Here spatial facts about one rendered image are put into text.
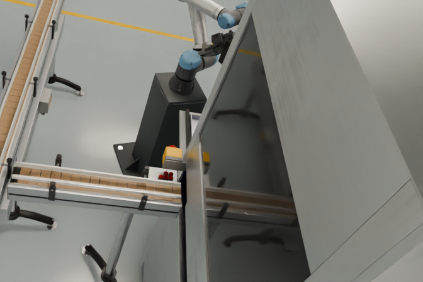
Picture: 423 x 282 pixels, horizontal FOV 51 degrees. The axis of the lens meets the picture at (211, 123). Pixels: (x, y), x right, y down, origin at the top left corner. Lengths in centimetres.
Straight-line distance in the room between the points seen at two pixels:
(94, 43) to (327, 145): 338
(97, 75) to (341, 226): 314
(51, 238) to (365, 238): 228
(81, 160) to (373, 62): 253
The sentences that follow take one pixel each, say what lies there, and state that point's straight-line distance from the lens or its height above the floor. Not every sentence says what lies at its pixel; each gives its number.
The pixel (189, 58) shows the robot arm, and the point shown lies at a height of 101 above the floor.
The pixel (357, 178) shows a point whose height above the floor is 200.
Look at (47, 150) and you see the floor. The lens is 316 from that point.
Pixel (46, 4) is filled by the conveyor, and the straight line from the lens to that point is 276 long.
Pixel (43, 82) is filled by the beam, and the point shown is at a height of 55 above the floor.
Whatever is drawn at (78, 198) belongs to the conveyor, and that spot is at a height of 91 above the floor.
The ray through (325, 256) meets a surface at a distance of 81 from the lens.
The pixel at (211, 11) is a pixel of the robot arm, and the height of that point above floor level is 135.
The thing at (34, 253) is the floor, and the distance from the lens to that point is 276.
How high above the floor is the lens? 247
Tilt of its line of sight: 43 degrees down
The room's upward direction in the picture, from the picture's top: 24 degrees clockwise
